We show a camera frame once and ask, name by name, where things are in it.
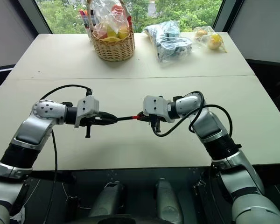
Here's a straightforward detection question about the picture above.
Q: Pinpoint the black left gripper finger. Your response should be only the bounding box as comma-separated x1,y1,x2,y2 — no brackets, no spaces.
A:
100,112,119,122
94,119,118,126

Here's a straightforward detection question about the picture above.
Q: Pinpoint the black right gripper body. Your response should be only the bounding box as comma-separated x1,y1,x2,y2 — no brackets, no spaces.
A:
142,113,163,134

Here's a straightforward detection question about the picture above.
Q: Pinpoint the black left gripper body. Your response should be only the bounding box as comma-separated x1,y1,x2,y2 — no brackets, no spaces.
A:
80,112,104,139

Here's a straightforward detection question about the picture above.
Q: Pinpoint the black marker pen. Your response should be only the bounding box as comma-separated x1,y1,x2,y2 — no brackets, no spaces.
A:
116,115,135,122

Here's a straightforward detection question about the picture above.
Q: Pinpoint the woven wicker basket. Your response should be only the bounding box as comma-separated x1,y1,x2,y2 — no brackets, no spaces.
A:
85,0,136,62

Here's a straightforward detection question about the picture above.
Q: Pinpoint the clear bag of blue items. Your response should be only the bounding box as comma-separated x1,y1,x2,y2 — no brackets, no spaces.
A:
143,20,193,65

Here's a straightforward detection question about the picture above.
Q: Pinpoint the dark rounded grey shape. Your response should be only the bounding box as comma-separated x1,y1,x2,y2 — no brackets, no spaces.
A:
154,178,184,224
88,181,125,218

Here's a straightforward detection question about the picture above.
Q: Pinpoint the clear bag of fruit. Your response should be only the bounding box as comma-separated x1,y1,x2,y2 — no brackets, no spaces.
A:
93,0,132,43

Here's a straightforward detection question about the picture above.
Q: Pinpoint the brown round bun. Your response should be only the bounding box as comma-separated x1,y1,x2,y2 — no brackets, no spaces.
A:
196,29,208,40

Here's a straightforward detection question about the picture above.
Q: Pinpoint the yellow lemon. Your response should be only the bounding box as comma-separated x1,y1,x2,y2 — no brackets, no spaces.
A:
208,33,224,50

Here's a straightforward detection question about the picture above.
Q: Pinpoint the clear bag with lemon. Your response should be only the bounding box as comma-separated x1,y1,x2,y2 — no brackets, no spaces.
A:
193,25,228,54

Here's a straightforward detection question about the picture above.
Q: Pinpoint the pack of coloured markers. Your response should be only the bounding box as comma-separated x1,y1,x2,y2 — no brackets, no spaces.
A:
78,8,95,30

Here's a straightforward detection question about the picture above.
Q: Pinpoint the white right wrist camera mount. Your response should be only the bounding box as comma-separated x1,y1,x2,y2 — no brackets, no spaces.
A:
142,95,172,124

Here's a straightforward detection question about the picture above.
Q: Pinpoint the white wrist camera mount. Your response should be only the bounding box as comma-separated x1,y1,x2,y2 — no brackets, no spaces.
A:
142,95,172,124
74,95,100,128

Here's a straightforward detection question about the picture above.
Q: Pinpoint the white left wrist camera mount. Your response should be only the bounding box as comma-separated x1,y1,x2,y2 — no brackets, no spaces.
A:
74,95,100,128

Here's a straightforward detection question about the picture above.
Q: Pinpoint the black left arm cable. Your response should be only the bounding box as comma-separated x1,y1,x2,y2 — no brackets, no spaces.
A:
39,84,94,210

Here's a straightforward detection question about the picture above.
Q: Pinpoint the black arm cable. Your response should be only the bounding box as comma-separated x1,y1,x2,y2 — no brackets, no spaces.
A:
39,84,94,210
151,91,233,138

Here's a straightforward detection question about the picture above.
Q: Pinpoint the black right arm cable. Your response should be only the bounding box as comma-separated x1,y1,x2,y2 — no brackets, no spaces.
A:
151,91,233,138

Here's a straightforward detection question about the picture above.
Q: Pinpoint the dark window frame bar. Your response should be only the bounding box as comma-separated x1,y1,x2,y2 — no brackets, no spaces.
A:
213,0,241,33
20,0,55,35

